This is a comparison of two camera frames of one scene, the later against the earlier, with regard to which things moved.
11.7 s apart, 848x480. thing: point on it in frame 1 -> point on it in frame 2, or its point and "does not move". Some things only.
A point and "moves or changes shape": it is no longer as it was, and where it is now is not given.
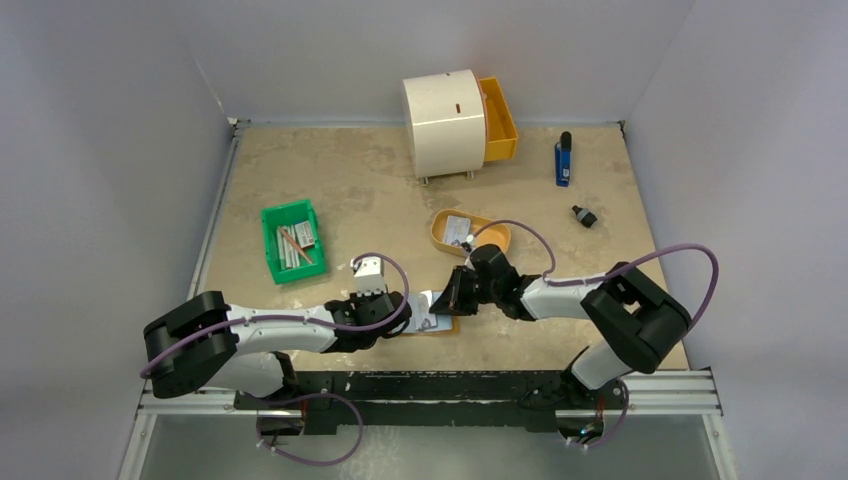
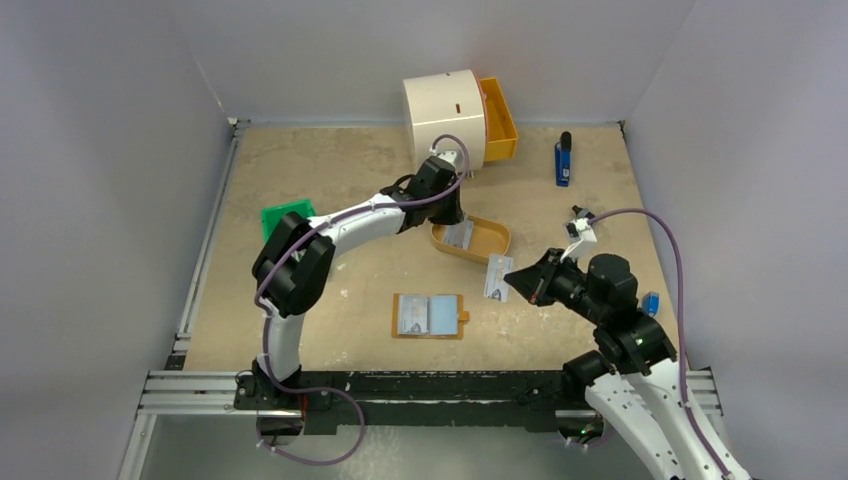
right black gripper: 465,291 -> 544,280
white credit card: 422,322 does not move
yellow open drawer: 501,131 does not move
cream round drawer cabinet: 446,124 does not move
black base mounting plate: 364,398 does not move
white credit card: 457,228 moves or changes shape
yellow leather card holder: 425,322 does not move
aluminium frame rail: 683,394 does not move
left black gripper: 358,300 -> 454,215
